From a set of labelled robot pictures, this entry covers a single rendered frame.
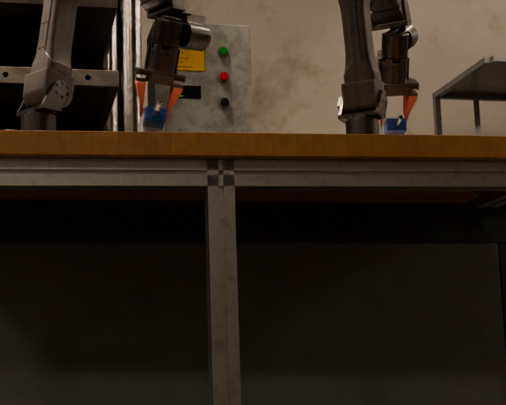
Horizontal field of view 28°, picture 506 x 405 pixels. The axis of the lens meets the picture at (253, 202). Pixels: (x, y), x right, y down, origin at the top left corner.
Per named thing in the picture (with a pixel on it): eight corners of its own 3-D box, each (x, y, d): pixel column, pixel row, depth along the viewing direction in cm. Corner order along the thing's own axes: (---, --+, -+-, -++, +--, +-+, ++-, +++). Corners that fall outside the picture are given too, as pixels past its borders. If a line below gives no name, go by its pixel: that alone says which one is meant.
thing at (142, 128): (170, 116, 199) (173, 92, 201) (145, 112, 198) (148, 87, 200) (161, 141, 211) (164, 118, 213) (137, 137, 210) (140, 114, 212)
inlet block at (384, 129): (413, 128, 213) (411, 104, 214) (389, 129, 213) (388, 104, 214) (402, 145, 226) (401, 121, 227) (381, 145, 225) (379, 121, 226)
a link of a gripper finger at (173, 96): (140, 116, 213) (148, 71, 212) (174, 120, 214) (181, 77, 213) (143, 118, 206) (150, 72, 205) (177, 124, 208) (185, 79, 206)
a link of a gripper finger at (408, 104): (380, 121, 227) (381, 80, 224) (411, 120, 227) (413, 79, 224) (385, 129, 221) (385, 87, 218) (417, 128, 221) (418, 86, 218)
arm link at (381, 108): (344, 97, 197) (333, 91, 192) (386, 91, 194) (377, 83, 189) (345, 128, 196) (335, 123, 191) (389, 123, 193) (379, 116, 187)
